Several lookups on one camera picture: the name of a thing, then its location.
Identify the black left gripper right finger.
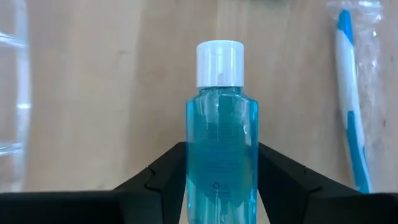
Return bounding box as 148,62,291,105
257,142,398,224

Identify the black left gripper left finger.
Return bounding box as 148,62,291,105
0,141,188,224

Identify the blue white toothbrush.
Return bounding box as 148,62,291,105
325,0,388,194

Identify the clear acrylic organizer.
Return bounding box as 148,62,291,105
0,0,32,192

